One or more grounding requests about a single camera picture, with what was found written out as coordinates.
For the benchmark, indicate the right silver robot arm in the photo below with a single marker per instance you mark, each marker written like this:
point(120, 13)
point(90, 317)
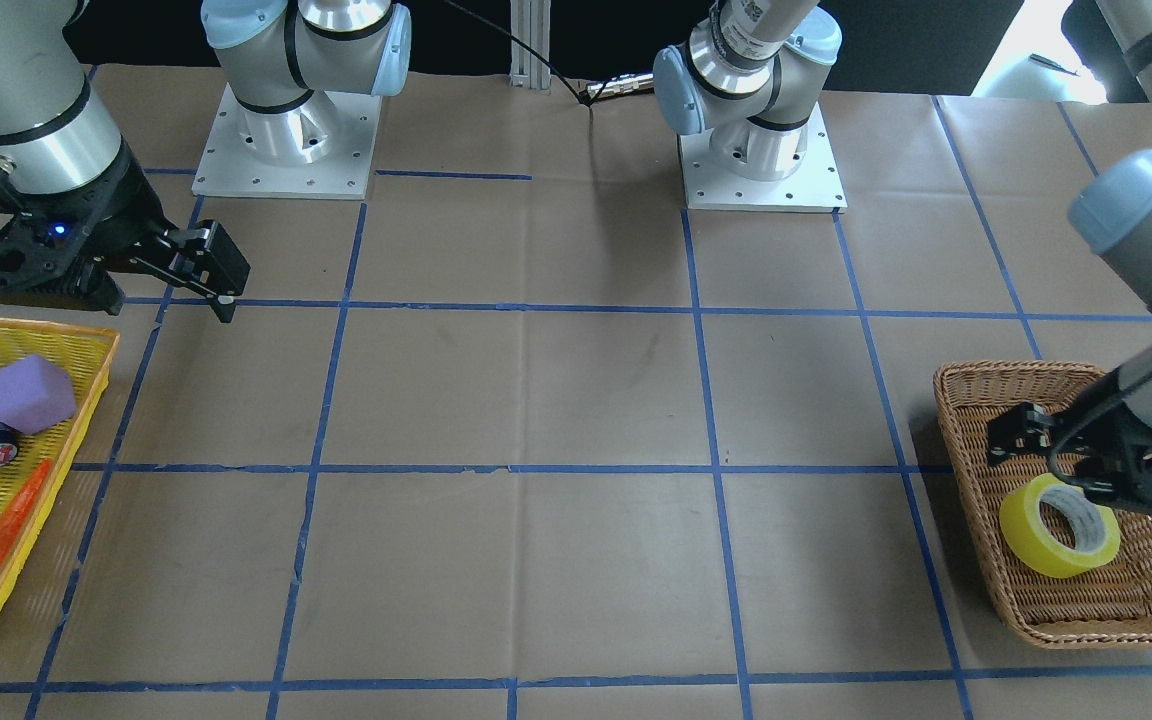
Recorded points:
point(56, 133)

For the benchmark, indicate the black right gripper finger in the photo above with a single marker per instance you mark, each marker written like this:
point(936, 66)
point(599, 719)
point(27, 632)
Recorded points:
point(203, 259)

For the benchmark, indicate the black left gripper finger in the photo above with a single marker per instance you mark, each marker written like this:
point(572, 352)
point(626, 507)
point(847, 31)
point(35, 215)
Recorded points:
point(1026, 429)

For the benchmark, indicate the yellow tape roll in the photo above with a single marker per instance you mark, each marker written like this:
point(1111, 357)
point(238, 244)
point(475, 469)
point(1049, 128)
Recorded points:
point(1053, 529)

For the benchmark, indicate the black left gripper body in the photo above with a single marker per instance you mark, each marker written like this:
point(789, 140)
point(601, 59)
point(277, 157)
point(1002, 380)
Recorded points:
point(1108, 440)

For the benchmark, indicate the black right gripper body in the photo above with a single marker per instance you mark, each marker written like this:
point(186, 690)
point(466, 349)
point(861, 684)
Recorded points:
point(126, 212)

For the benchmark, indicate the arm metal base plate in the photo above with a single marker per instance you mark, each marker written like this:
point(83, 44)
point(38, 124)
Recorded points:
point(321, 150)
point(743, 167)

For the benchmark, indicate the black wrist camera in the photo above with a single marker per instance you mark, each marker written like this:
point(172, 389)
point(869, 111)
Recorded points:
point(1151, 480)
point(45, 238)

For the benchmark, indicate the purple foam cube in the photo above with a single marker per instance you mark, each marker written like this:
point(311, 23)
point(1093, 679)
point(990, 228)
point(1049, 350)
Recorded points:
point(35, 395)

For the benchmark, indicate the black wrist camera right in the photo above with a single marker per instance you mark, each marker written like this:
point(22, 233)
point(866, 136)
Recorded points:
point(45, 238)

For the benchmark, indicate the brown wicker basket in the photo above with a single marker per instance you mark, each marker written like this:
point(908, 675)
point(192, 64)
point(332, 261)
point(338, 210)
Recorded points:
point(1105, 609)

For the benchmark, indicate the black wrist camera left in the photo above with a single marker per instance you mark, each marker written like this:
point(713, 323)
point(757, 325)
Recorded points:
point(1151, 480)

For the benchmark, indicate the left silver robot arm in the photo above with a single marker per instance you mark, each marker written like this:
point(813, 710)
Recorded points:
point(753, 70)

